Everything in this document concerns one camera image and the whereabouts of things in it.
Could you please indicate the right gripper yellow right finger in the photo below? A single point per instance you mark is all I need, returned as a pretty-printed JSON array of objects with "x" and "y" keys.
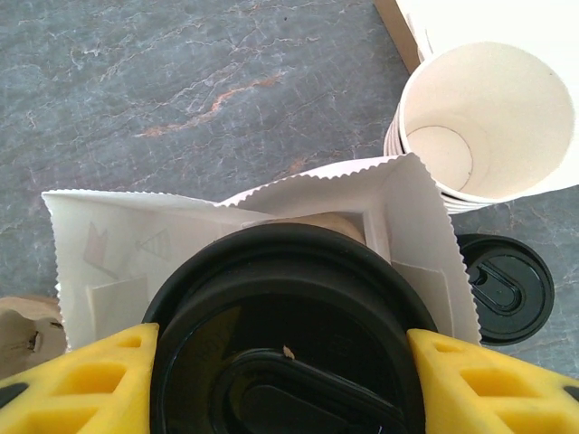
[{"x": 497, "y": 393}]

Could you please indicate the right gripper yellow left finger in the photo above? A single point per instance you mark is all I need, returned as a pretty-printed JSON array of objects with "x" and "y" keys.
[{"x": 81, "y": 389}]

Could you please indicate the black plastic cup lid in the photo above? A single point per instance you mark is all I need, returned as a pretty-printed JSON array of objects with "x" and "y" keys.
[{"x": 271, "y": 271}]

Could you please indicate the stack of black cup lids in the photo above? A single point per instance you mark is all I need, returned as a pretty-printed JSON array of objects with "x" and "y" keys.
[{"x": 520, "y": 289}]

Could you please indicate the nested white-rimmed paper cup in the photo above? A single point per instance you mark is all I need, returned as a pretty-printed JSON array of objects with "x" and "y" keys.
[
  {"x": 386, "y": 135},
  {"x": 497, "y": 113},
  {"x": 397, "y": 135},
  {"x": 392, "y": 135}
]

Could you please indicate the brown cardboard tray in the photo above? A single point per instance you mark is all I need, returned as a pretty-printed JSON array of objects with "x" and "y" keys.
[{"x": 398, "y": 31}]

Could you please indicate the cardboard box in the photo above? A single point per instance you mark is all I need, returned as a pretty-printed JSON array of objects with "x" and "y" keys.
[{"x": 475, "y": 18}]

